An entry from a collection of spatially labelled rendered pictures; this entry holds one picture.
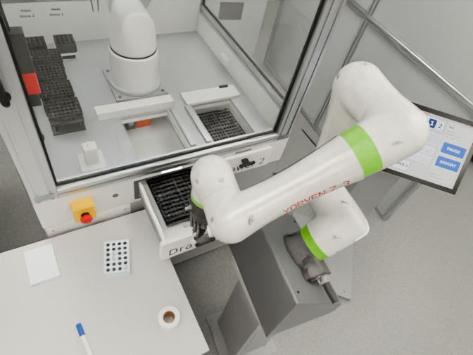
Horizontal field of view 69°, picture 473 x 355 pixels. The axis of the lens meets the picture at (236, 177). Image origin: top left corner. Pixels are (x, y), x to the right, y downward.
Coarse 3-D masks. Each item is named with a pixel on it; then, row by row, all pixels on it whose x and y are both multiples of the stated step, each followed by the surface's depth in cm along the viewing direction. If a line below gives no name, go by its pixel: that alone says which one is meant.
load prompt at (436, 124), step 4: (428, 116) 145; (432, 120) 145; (436, 120) 145; (440, 120) 144; (444, 120) 144; (432, 124) 145; (436, 124) 145; (440, 124) 145; (444, 124) 145; (432, 128) 145; (436, 128) 145; (440, 128) 145; (444, 128) 145
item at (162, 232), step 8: (144, 184) 137; (144, 192) 127; (144, 200) 127; (152, 200) 133; (152, 208) 124; (152, 216) 122; (160, 216) 129; (152, 224) 125; (160, 224) 127; (176, 224) 128; (160, 232) 118; (168, 232) 125; (176, 232) 126; (184, 232) 127; (160, 240) 119
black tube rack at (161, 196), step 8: (160, 176) 136; (168, 176) 133; (176, 176) 134; (184, 176) 135; (152, 184) 130; (160, 184) 134; (168, 184) 131; (176, 184) 132; (184, 184) 132; (152, 192) 131; (160, 192) 132; (168, 192) 129; (176, 192) 130; (184, 192) 130; (160, 200) 126; (168, 200) 130; (176, 200) 127; (184, 200) 128; (160, 208) 127; (168, 208) 128; (176, 208) 125; (184, 208) 129; (176, 216) 126; (184, 216) 127; (168, 224) 124
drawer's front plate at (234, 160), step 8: (248, 152) 146; (256, 152) 147; (264, 152) 150; (232, 160) 142; (240, 160) 145; (248, 160) 148; (256, 160) 152; (264, 160) 155; (232, 168) 147; (240, 168) 150; (248, 168) 154
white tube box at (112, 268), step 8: (112, 240) 123; (120, 240) 124; (128, 240) 125; (104, 248) 121; (112, 248) 122; (120, 248) 123; (128, 248) 123; (104, 256) 119; (120, 256) 121; (128, 256) 121; (104, 264) 118; (112, 264) 119; (120, 264) 121; (128, 264) 119; (104, 272) 116; (112, 272) 117; (120, 272) 117; (128, 272) 118
